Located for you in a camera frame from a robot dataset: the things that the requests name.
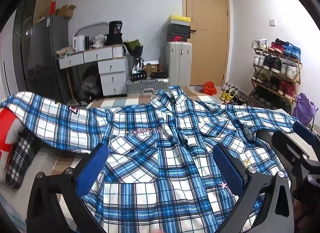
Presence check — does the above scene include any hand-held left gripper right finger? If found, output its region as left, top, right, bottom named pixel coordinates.
left=212, top=143, right=294, bottom=233

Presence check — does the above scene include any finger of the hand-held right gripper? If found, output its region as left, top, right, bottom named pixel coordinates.
left=272, top=130, right=313, bottom=173
left=292, top=121, right=320, bottom=148

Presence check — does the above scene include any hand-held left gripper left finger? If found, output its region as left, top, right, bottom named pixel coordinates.
left=27, top=143, right=109, bottom=233

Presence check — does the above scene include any blue plaid shirt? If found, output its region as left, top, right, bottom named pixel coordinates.
left=0, top=85, right=300, bottom=233

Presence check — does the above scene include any purple bag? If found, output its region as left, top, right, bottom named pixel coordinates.
left=291, top=93, right=319, bottom=127

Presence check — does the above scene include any grey storage box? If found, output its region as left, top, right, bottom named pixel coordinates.
left=254, top=128, right=312, bottom=173

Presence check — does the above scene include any wooden shoe rack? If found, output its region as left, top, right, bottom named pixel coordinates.
left=249, top=45, right=303, bottom=115

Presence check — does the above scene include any pile of loose shoes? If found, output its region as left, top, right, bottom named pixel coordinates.
left=220, top=82, right=252, bottom=106

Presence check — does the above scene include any cluttered shelf rack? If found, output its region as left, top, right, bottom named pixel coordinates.
left=250, top=38, right=302, bottom=99

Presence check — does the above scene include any black backpack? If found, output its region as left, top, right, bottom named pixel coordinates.
left=80, top=66, right=103, bottom=104

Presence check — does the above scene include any red plastic bag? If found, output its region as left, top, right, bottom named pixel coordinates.
left=202, top=81, right=217, bottom=96

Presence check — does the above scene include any red grey folded garment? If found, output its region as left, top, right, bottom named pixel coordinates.
left=0, top=108, right=25, bottom=164

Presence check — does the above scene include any white desk with drawers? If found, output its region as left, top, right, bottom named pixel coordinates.
left=58, top=44, right=129, bottom=97

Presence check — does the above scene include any silver suitcase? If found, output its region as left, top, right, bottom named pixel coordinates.
left=126, top=77, right=171, bottom=96

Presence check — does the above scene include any black carrier with bottles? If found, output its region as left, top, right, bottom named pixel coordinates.
left=130, top=71, right=148, bottom=82

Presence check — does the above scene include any small brown cardboard box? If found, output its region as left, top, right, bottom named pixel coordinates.
left=143, top=60, right=161, bottom=77

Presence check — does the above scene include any white upright suitcase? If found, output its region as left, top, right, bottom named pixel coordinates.
left=167, top=41, right=193, bottom=88

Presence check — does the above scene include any dark grey fridge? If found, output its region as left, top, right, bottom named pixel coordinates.
left=26, top=15, right=73, bottom=104

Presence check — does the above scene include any white electric kettle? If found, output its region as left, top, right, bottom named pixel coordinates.
left=72, top=36, right=84, bottom=52

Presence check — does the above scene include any white crumpled wrapping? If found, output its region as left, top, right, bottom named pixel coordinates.
left=91, top=34, right=106, bottom=48

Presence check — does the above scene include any bouquet in black wrap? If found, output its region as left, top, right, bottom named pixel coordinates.
left=124, top=39, right=144, bottom=57

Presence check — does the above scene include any wooden door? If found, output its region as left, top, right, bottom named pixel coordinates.
left=181, top=0, right=230, bottom=87

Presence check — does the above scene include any black printed container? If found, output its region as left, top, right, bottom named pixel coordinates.
left=105, top=21, right=124, bottom=46

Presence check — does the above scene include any black red shoe box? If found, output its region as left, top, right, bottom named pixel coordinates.
left=167, top=32, right=191, bottom=43

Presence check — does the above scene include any dark glass wardrobe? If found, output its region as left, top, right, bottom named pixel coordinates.
left=12, top=0, right=56, bottom=94

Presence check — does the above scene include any open cardboard box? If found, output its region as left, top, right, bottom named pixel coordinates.
left=55, top=4, right=77, bottom=18

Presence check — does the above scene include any grey metal arched frame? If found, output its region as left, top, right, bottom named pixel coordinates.
left=75, top=22, right=110, bottom=38

